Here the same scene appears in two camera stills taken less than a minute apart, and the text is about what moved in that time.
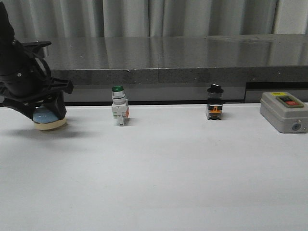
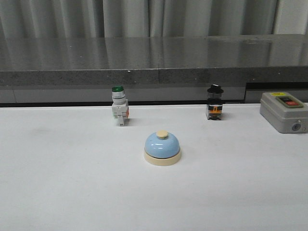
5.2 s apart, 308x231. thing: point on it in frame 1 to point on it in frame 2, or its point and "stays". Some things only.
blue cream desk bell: [44, 120] to [161, 149]
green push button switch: [120, 108] stays
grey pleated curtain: [76, 19] stays
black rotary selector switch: [214, 102] stays
